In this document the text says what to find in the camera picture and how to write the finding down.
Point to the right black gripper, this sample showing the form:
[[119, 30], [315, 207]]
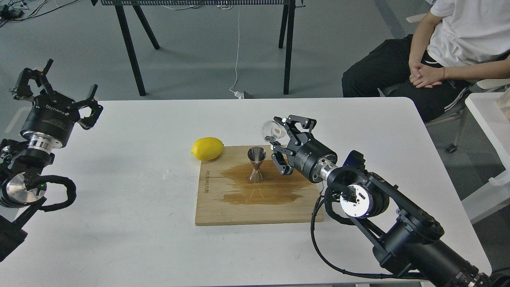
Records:
[[303, 152]]

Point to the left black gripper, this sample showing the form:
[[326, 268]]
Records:
[[50, 119]]

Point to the clear glass cup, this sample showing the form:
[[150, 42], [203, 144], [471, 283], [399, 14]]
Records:
[[272, 131]]

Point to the steel double jigger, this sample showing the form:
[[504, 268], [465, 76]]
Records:
[[256, 155]]

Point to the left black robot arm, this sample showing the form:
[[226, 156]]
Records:
[[22, 182]]

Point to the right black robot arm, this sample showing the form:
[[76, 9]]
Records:
[[406, 239]]

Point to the yellow lemon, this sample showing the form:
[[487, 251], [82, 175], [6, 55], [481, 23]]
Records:
[[206, 149]]

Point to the wooden cutting board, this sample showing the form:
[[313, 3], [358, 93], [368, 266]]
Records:
[[225, 196]]

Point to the seated person white shirt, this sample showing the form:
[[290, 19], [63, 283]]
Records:
[[458, 42]]

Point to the white side table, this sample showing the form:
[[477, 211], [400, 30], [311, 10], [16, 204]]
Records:
[[495, 194]]

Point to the black metal table frame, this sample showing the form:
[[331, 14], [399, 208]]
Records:
[[206, 37]]

